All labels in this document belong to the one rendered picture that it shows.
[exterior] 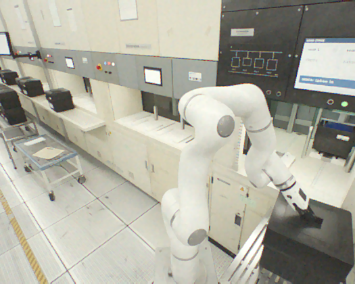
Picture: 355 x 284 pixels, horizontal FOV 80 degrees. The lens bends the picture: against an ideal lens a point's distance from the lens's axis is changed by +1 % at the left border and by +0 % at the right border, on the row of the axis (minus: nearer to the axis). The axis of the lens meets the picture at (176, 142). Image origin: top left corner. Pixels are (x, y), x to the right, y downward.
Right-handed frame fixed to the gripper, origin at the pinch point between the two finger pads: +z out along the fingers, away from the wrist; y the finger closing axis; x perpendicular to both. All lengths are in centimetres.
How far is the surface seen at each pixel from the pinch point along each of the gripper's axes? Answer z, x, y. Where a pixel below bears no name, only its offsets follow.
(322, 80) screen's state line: -41, -27, 30
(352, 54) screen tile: -43, -40, 29
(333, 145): 7, -3, 80
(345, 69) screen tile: -39, -35, 29
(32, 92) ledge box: -276, 301, 70
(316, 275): 16.5, 6.1, -13.7
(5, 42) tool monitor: -285, 198, 35
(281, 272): 14.5, 19.6, -13.7
